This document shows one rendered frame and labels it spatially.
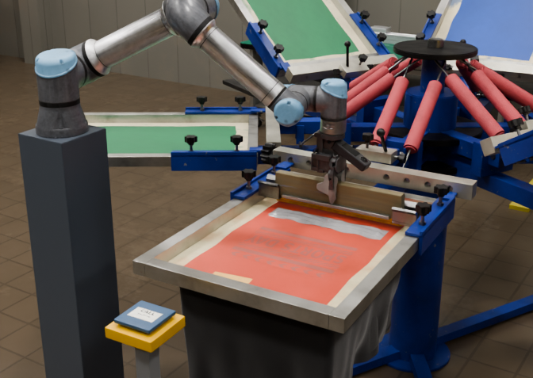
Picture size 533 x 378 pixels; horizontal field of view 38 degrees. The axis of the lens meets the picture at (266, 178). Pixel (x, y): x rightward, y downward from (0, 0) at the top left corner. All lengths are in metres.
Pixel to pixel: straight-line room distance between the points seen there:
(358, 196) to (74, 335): 0.98
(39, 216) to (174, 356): 1.22
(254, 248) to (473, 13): 2.17
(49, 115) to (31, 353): 1.51
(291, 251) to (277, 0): 1.94
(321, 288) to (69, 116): 0.89
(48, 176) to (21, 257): 2.12
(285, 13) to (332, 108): 1.60
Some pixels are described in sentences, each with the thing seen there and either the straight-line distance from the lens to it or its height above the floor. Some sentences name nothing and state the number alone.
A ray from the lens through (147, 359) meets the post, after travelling 1.83.
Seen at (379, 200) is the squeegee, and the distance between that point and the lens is 2.25.
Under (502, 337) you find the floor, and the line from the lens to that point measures 3.69.
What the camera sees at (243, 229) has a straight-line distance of 2.24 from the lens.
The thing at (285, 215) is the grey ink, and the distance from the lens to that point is 2.32.
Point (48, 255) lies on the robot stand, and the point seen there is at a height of 0.83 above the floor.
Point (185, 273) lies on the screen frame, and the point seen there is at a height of 0.99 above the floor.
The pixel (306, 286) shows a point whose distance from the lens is 1.93.
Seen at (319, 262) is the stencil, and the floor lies 0.96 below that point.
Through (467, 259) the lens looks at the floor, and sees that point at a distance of 4.36.
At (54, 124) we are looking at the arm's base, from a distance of 2.31.
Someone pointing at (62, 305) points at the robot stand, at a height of 0.66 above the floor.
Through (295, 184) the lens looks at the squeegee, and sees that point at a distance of 2.36.
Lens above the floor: 1.87
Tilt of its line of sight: 20 degrees down
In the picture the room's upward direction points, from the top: straight up
